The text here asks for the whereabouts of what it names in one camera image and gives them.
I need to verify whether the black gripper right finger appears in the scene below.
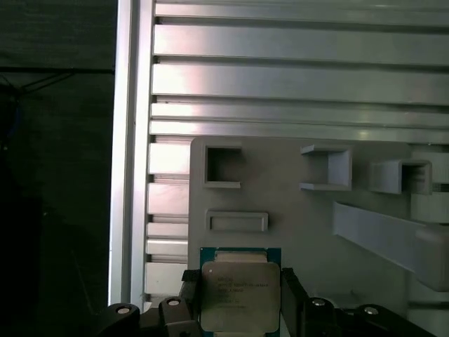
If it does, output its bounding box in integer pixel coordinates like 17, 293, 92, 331
280, 267, 410, 337

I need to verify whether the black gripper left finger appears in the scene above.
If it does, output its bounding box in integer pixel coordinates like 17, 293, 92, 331
101, 267, 205, 337

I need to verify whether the silver CPU green edge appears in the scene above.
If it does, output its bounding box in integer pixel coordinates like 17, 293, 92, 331
199, 246, 283, 334

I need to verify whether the grey parts rack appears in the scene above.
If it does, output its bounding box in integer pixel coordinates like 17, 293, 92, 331
187, 136, 449, 337

